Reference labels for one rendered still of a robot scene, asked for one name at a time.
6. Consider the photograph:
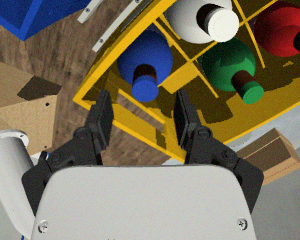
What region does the green bottle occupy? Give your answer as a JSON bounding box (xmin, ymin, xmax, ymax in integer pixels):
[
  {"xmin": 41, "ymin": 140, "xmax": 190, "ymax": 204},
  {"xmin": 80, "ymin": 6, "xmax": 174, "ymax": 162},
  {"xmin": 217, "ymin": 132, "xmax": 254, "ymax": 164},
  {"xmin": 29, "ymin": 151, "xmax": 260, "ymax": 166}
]
[{"xmin": 196, "ymin": 36, "xmax": 264, "ymax": 104}]

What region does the blue divided crate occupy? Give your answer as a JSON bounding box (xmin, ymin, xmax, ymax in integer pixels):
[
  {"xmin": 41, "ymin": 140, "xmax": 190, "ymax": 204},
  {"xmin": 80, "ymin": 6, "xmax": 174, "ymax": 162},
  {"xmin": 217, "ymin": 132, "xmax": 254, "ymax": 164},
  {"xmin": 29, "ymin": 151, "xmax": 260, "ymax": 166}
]
[{"xmin": 0, "ymin": 0, "xmax": 91, "ymax": 41}]

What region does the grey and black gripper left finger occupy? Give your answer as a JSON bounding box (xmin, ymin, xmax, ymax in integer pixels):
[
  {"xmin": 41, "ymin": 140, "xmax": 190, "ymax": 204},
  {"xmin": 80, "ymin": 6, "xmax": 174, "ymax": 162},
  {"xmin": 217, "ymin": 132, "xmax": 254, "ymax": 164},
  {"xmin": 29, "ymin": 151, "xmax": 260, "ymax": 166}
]
[{"xmin": 21, "ymin": 90, "xmax": 114, "ymax": 217}]

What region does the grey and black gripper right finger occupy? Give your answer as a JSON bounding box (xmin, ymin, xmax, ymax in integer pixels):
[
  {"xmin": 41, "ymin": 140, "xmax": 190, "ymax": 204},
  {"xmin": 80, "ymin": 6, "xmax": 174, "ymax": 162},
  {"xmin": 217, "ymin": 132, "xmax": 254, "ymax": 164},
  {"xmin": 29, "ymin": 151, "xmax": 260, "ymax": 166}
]
[{"xmin": 173, "ymin": 89, "xmax": 264, "ymax": 215}]

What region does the yellow plastic crate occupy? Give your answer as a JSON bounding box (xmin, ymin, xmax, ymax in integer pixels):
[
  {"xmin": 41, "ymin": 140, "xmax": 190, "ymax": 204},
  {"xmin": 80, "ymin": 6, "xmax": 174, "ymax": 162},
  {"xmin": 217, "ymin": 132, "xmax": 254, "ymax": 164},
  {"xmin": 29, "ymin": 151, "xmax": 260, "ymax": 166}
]
[{"xmin": 72, "ymin": 0, "xmax": 300, "ymax": 163}]

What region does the red bottle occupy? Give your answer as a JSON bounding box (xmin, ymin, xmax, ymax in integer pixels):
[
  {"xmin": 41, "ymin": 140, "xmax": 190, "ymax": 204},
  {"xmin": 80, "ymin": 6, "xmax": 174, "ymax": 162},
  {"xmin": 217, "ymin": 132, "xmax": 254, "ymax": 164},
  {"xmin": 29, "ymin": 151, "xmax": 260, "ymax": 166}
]
[{"xmin": 247, "ymin": 0, "xmax": 300, "ymax": 57}]

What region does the blue bottle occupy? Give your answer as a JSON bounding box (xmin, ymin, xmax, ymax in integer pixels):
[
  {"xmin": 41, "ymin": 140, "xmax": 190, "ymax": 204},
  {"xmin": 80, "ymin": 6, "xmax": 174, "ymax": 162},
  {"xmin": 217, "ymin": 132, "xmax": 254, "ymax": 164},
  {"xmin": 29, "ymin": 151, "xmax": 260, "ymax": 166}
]
[{"xmin": 117, "ymin": 22, "xmax": 173, "ymax": 102}]

